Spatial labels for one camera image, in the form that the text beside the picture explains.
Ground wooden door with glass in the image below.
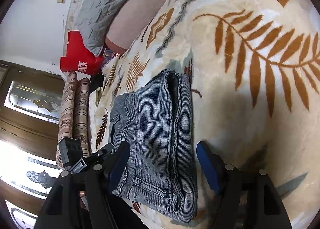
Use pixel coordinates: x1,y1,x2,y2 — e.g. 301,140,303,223
0,60,66,229

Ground cream leaf-print blanket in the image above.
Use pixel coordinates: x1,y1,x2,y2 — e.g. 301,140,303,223
89,0,319,228

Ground pink bolster cushion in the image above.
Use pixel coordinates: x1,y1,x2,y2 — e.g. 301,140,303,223
105,0,166,55

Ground grey denim pants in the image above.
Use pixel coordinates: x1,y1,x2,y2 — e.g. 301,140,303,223
109,70,197,223

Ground grey quilted pillow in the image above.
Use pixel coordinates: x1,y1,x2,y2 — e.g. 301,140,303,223
75,0,128,57

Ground dark striped rolled bedding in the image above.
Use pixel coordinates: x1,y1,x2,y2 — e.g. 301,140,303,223
73,78,90,157

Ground red paper shopping bag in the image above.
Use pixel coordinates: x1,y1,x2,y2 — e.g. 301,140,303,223
60,31,104,76

